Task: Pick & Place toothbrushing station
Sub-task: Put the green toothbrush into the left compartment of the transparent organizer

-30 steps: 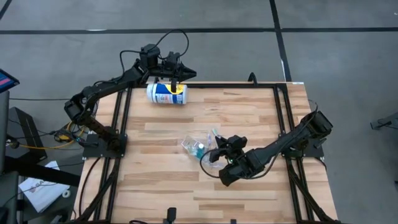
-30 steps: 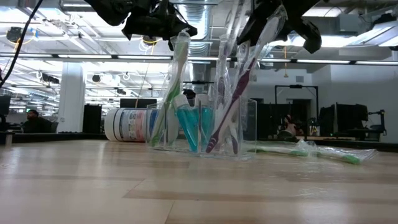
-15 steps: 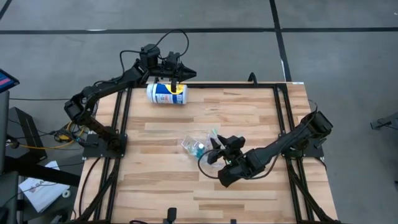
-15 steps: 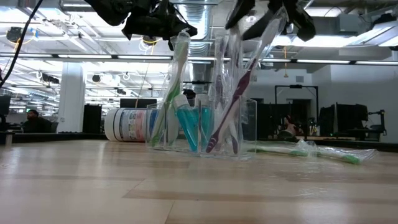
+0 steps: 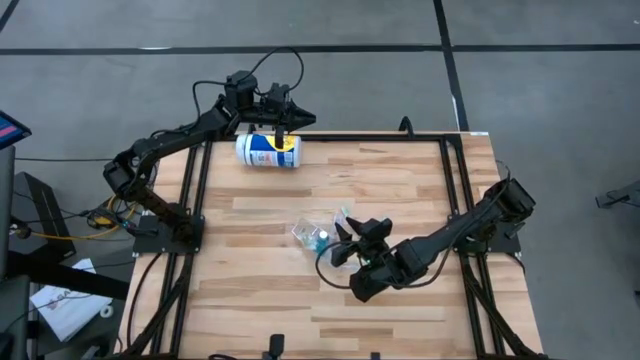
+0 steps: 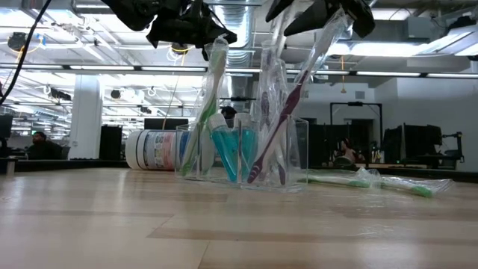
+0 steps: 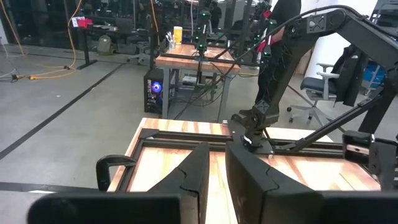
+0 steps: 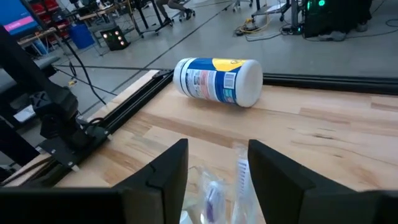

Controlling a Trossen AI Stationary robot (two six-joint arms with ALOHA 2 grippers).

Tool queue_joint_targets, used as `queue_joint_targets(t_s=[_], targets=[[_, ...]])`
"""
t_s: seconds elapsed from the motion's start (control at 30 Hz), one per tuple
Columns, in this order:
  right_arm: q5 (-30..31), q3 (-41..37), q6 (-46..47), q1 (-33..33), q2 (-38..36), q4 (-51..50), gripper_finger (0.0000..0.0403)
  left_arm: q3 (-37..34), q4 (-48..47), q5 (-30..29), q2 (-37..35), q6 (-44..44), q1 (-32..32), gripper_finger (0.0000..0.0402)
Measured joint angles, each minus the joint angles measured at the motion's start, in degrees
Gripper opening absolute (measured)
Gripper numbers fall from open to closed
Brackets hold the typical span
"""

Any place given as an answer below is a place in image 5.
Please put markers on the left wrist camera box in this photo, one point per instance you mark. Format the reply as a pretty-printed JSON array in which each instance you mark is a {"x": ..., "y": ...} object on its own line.
[{"x": 276, "y": 95}]

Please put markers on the white tape roll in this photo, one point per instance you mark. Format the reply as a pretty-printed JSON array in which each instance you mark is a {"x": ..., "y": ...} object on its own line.
[{"x": 101, "y": 311}]

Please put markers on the white wipes canister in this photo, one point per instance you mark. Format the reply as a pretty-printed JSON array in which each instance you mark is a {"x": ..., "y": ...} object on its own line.
[{"x": 260, "y": 152}]

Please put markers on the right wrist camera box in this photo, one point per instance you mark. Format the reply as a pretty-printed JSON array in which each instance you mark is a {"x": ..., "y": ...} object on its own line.
[{"x": 377, "y": 229}]

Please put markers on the black computer case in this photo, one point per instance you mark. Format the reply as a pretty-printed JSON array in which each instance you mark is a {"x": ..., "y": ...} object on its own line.
[{"x": 45, "y": 215}]

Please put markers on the small black device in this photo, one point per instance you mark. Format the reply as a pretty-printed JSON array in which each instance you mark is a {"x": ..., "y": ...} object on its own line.
[{"x": 276, "y": 345}]

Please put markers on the black clamp hook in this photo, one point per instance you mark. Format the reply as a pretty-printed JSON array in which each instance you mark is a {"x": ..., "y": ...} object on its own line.
[{"x": 406, "y": 126}]

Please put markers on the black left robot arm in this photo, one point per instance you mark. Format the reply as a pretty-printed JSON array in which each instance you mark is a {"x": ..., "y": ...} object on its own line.
[{"x": 165, "y": 140}]

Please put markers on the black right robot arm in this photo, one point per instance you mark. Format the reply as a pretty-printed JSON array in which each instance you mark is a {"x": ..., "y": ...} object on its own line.
[{"x": 450, "y": 235}]

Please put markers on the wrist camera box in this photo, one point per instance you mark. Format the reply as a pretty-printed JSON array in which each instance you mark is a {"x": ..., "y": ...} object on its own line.
[
  {"x": 276, "y": 95},
  {"x": 377, "y": 229}
]

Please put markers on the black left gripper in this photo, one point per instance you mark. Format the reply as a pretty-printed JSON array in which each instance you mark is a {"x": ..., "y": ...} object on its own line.
[{"x": 270, "y": 115}]

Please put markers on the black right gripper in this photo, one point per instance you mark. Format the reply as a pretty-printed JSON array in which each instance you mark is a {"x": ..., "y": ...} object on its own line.
[{"x": 367, "y": 252}]

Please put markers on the black metal table frame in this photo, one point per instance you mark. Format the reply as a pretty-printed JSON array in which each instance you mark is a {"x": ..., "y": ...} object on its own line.
[{"x": 375, "y": 137}]

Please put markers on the white paper booklet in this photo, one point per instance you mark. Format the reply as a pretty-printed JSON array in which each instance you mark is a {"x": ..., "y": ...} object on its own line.
[{"x": 65, "y": 310}]

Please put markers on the tablet screen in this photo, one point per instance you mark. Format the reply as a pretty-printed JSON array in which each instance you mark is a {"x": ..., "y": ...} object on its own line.
[{"x": 10, "y": 131}]

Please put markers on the black support beam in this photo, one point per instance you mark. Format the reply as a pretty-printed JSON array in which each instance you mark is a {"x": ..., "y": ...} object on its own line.
[{"x": 75, "y": 282}]

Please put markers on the clear plastic bag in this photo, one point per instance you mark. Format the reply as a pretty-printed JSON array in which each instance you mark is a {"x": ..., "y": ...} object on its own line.
[{"x": 302, "y": 231}]

